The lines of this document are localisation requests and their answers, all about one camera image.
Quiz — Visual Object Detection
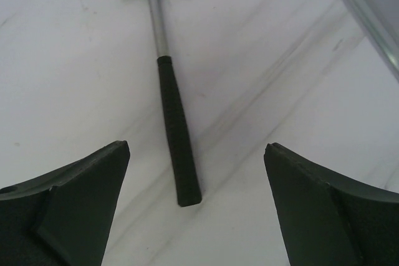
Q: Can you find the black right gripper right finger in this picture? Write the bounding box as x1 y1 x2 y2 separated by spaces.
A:
264 143 398 265

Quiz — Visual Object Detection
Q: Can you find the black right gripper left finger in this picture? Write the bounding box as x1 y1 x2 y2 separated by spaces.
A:
1 141 130 265

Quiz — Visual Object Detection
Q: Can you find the black handled claw hammer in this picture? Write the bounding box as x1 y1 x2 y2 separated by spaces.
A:
148 0 202 207

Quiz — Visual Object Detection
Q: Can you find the right aluminium frame post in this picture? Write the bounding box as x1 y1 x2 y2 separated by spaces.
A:
343 0 398 79

